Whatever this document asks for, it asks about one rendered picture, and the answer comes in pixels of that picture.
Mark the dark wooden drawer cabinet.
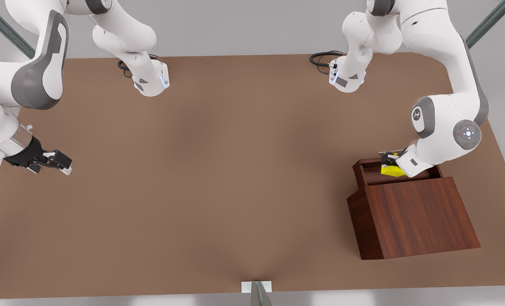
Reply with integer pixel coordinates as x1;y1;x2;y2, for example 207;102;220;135
347;176;482;261

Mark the yellow square block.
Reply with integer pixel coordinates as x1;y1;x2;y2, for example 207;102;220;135
381;164;407;178

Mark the dark wooden drawer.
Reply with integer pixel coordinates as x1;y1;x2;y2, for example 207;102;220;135
353;158;443;188

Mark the silver frame post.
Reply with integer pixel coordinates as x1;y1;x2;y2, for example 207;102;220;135
0;0;37;60
251;280;274;306
466;0;505;48

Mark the black cable loop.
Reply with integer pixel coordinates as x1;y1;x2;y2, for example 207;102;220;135
309;51;347;75
117;54;160;79

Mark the white frame post foot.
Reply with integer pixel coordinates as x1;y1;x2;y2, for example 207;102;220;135
241;280;273;293

